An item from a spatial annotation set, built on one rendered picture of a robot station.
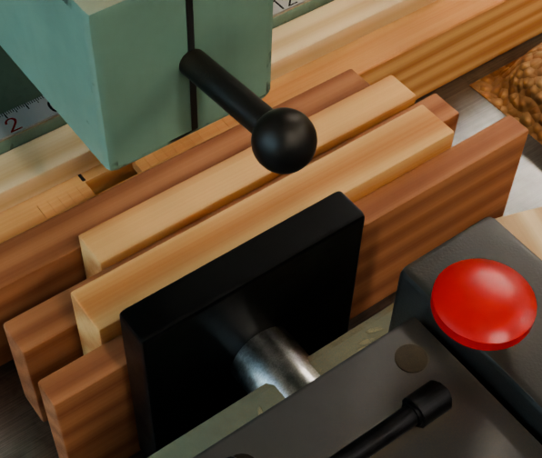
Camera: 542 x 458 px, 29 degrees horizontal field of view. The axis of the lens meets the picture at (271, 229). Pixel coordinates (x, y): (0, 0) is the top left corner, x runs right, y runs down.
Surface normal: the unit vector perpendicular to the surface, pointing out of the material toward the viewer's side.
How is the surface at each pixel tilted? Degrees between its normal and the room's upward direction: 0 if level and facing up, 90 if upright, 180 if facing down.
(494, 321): 9
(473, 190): 90
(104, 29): 90
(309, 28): 0
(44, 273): 90
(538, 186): 0
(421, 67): 90
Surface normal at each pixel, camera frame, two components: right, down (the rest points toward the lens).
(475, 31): 0.59, 0.63
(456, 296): -0.13, -0.62
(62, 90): -0.80, 0.45
